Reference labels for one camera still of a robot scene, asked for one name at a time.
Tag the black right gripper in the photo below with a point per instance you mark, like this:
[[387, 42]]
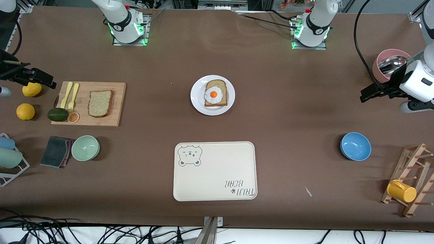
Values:
[[13, 72]]

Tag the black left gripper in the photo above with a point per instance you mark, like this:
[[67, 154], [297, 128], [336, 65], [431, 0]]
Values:
[[394, 82]]

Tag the plain bread slice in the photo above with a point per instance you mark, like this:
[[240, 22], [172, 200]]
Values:
[[100, 103]]

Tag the round white plate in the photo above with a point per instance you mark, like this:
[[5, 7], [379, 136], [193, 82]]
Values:
[[196, 101]]

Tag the fried egg toy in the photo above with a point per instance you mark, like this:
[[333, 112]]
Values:
[[213, 94]]

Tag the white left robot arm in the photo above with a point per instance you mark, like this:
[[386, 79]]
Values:
[[317, 23]]

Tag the yellow lemon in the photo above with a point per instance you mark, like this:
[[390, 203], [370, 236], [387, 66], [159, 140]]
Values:
[[25, 112], [31, 90]]

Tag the pink bowl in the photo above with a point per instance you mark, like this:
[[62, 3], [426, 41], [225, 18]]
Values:
[[378, 69]]

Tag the yellow plastic knife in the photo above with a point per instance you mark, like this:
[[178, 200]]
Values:
[[67, 93]]

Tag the yellow plastic fork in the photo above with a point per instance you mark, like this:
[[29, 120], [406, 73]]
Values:
[[74, 91]]

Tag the metal scoop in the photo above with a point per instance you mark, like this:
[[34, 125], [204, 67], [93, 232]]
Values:
[[393, 62]]

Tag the orange slice toy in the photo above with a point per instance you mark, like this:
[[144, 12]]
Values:
[[73, 117]]

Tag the blue bowl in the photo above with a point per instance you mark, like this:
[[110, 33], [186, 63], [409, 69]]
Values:
[[356, 146]]

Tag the pink cloth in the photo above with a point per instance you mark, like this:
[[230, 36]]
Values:
[[70, 145]]

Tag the dark grey cloth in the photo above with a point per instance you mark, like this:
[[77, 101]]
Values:
[[54, 151]]

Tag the bamboo cutting board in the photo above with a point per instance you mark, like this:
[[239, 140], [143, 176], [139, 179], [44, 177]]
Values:
[[117, 88]]

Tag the blue cup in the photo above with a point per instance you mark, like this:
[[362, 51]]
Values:
[[6, 143]]

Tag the mint green bowl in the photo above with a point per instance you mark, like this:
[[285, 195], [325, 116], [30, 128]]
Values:
[[84, 148]]

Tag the pale green cup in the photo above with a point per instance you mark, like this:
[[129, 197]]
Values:
[[10, 158]]

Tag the yellow mug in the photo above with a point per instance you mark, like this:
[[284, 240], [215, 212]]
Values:
[[403, 192]]

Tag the small grey tape scrap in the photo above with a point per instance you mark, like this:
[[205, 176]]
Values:
[[308, 192]]

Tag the wooden peg rack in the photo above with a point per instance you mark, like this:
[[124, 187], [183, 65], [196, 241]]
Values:
[[408, 210]]

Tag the grey box behind table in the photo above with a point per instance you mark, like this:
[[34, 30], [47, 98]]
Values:
[[220, 4]]

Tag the cream bear print tray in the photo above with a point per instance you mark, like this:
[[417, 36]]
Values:
[[217, 173]]

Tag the aluminium frame corner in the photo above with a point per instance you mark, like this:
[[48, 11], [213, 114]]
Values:
[[414, 17], [26, 8]]

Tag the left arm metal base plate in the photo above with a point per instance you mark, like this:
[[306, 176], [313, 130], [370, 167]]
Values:
[[308, 48]]

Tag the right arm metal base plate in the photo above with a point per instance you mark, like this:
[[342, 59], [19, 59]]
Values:
[[130, 44]]

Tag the metal clamp bracket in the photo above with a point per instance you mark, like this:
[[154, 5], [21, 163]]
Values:
[[208, 234]]

